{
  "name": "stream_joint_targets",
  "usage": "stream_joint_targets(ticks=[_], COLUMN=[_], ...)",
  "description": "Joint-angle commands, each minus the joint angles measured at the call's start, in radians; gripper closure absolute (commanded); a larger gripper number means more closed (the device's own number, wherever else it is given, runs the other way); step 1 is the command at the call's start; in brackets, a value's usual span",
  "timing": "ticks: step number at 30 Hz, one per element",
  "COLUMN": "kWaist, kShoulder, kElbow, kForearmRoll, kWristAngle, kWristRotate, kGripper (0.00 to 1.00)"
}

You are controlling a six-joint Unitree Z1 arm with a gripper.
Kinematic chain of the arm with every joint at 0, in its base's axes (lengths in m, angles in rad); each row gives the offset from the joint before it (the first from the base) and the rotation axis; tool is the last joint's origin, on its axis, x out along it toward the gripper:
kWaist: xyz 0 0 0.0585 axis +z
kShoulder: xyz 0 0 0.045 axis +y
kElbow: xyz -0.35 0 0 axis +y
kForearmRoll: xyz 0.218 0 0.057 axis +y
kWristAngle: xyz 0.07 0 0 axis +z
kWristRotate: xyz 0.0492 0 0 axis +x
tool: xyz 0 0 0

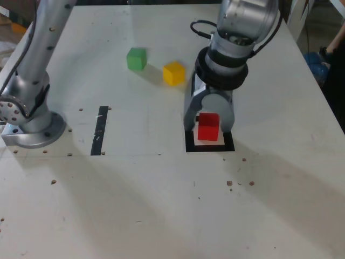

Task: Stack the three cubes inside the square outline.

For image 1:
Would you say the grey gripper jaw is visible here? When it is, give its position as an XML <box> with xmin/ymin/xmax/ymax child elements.
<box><xmin>202</xmin><ymin>90</ymin><xmax>235</xmax><ymax>133</ymax></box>
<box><xmin>183</xmin><ymin>93</ymin><xmax>205</xmax><ymax>132</ymax></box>

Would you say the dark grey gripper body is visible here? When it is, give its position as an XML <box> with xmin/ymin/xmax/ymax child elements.
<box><xmin>191</xmin><ymin>73</ymin><xmax>236</xmax><ymax>101</ymax></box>

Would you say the red cube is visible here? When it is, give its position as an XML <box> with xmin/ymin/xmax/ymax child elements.
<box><xmin>197</xmin><ymin>112</ymin><xmax>220</xmax><ymax>141</ymax></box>

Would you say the yellow cube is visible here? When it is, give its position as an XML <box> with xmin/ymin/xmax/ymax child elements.
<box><xmin>162</xmin><ymin>61</ymin><xmax>186</xmax><ymax>86</ymax></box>

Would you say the green cube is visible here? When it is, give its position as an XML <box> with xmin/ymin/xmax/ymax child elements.
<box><xmin>126</xmin><ymin>47</ymin><xmax>148</xmax><ymax>71</ymax></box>

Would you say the black tape square outline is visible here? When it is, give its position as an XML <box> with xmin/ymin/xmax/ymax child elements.
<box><xmin>184</xmin><ymin>128</ymin><xmax>236</xmax><ymax>153</ymax></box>

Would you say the black tape strip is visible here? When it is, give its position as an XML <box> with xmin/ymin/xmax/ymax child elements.
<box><xmin>90</xmin><ymin>106</ymin><xmax>109</xmax><ymax>156</ymax></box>

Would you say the blue plastic bag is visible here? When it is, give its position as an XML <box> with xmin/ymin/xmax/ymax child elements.
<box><xmin>303</xmin><ymin>51</ymin><xmax>329</xmax><ymax>87</ymax></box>

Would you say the person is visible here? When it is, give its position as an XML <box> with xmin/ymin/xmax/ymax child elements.
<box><xmin>320</xmin><ymin>25</ymin><xmax>345</xmax><ymax>134</ymax></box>

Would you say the white metal beam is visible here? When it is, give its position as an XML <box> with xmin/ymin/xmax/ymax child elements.
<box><xmin>329</xmin><ymin>0</ymin><xmax>345</xmax><ymax>17</ymax></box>

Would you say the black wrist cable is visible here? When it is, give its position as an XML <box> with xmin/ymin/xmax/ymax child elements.
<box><xmin>190</xmin><ymin>21</ymin><xmax>216</xmax><ymax>40</ymax></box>

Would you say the white metal frame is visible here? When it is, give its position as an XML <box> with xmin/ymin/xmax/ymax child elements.
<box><xmin>286</xmin><ymin>0</ymin><xmax>316</xmax><ymax>44</ymax></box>

